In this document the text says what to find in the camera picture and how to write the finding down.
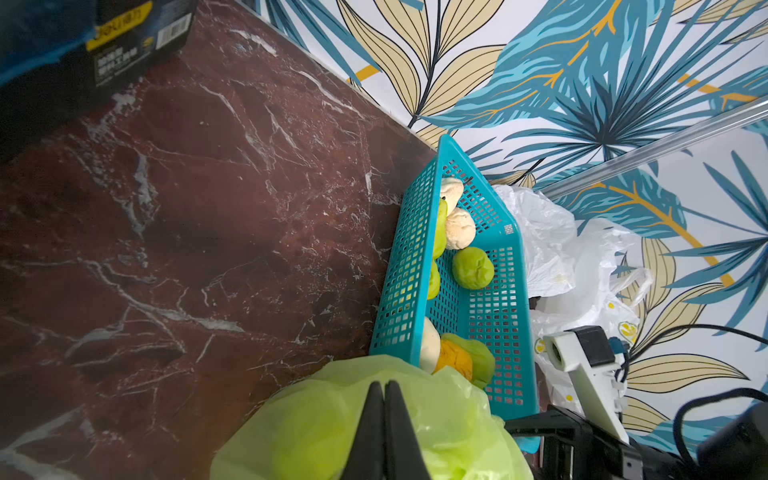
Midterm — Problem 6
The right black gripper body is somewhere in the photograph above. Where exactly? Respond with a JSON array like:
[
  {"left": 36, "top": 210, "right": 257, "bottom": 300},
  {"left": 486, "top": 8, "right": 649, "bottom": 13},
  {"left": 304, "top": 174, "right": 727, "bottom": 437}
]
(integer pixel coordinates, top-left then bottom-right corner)
[{"left": 505, "top": 406, "right": 644, "bottom": 480}]

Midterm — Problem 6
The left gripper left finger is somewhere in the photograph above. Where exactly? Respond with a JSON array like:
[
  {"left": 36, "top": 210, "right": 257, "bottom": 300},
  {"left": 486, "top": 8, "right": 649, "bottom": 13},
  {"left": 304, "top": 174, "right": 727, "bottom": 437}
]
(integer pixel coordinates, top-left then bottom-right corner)
[{"left": 340, "top": 381, "right": 384, "bottom": 480}]

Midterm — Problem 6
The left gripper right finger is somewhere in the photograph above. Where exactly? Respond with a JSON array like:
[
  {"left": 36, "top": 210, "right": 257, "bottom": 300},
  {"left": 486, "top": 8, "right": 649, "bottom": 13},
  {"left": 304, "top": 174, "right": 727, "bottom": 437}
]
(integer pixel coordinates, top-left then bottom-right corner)
[{"left": 383, "top": 381, "right": 431, "bottom": 480}]

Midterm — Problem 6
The green plastic bag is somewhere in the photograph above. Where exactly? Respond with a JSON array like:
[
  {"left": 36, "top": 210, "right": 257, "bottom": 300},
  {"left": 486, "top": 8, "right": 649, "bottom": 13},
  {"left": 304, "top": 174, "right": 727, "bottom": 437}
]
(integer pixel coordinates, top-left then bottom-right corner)
[{"left": 210, "top": 355, "right": 532, "bottom": 479}]

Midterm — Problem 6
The white lemon print bag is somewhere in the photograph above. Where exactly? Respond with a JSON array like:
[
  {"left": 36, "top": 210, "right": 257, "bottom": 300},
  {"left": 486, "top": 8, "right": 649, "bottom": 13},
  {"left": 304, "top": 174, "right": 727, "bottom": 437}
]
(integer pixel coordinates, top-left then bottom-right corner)
[{"left": 530, "top": 217, "right": 655, "bottom": 415}]

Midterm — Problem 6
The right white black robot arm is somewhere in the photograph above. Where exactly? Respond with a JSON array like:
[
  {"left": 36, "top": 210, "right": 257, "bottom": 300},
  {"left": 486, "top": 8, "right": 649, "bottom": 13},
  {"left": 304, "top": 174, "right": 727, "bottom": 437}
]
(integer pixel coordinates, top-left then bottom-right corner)
[{"left": 505, "top": 325, "right": 767, "bottom": 479}]

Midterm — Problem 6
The orange pear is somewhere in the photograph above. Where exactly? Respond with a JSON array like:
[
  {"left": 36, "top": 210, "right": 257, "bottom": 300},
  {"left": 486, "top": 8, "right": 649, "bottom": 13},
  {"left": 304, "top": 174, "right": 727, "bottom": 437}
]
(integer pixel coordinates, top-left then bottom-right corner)
[{"left": 434, "top": 339, "right": 473, "bottom": 381}]

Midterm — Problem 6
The white pear front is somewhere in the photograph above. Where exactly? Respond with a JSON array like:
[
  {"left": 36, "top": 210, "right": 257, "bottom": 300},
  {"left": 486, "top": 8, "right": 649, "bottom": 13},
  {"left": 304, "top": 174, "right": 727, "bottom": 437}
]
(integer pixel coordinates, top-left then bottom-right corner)
[{"left": 419, "top": 317, "right": 441, "bottom": 374}]

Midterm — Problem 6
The green pear front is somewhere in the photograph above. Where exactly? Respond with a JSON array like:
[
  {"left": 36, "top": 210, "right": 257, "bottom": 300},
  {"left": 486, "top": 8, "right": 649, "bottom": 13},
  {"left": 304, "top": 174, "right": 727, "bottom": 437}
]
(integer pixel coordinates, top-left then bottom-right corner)
[{"left": 441, "top": 333, "right": 496, "bottom": 389}]

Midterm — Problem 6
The teal plastic basket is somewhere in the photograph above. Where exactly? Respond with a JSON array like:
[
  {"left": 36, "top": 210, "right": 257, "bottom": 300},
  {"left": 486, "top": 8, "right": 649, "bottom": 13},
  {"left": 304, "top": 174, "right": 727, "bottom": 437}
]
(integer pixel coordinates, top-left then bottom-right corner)
[{"left": 369, "top": 136, "right": 539, "bottom": 420}]

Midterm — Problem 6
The plain white plastic bag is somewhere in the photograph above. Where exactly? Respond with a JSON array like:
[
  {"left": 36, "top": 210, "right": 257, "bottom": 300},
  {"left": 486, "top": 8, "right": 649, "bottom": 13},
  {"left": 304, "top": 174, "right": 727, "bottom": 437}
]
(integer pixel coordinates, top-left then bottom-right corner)
[{"left": 493, "top": 185, "right": 576, "bottom": 297}]

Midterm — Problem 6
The green pear tall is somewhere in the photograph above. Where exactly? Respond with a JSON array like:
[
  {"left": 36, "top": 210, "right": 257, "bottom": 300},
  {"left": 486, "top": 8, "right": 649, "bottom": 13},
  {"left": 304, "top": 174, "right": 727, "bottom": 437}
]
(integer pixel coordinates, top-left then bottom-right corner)
[{"left": 432, "top": 198, "right": 448, "bottom": 260}]

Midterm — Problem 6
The white pear round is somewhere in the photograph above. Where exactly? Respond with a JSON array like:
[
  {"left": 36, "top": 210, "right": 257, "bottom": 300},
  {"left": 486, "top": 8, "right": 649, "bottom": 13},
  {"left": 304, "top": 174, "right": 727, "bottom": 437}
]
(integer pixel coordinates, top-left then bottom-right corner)
[{"left": 445, "top": 207, "right": 476, "bottom": 250}]

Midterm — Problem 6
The white pear back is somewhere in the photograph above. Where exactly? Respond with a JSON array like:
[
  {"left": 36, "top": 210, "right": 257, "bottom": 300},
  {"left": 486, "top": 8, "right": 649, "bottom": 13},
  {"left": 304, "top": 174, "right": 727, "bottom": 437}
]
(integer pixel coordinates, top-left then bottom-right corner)
[{"left": 440, "top": 177, "right": 464, "bottom": 215}]

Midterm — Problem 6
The yellow black toolbox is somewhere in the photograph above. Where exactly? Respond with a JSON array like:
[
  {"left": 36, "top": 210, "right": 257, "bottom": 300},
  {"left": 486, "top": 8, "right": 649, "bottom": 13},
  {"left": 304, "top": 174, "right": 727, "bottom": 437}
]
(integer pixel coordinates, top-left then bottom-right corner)
[{"left": 1, "top": 0, "right": 198, "bottom": 162}]

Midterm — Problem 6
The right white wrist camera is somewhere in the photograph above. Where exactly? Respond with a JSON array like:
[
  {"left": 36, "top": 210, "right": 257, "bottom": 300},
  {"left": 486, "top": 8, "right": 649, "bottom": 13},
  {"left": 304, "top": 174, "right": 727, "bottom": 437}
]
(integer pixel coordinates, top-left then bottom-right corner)
[{"left": 543, "top": 325, "right": 630, "bottom": 445}]

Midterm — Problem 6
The right metal frame pole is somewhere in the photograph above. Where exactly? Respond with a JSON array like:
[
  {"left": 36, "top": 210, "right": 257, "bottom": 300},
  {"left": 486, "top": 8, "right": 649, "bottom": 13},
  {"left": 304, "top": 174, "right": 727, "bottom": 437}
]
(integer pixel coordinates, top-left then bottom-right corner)
[{"left": 540, "top": 96, "right": 767, "bottom": 199}]

